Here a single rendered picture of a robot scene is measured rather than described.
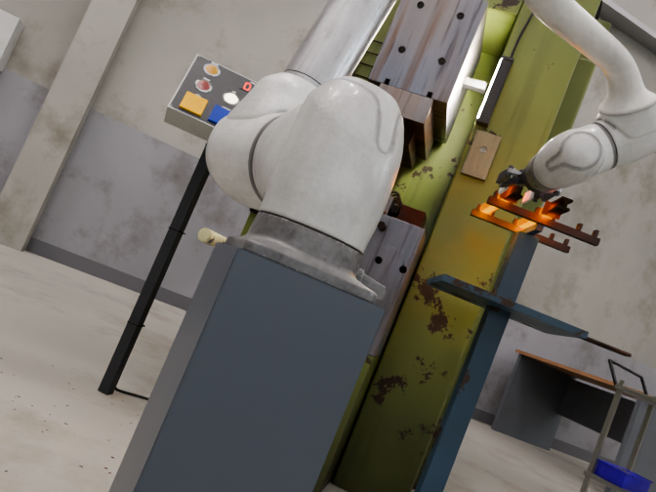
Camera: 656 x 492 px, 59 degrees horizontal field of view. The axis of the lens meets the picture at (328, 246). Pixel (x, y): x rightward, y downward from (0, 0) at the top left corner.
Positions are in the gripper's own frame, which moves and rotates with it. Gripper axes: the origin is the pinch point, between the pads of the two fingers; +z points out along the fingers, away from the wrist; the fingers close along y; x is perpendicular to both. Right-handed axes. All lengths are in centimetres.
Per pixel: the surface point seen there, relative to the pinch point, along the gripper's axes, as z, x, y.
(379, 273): 42, -30, -23
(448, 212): 59, 1, -7
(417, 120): 49, 25, -30
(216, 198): 369, 1, -168
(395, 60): 52, 44, -45
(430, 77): 49, 41, -32
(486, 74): 94, 71, -9
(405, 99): 50, 31, -37
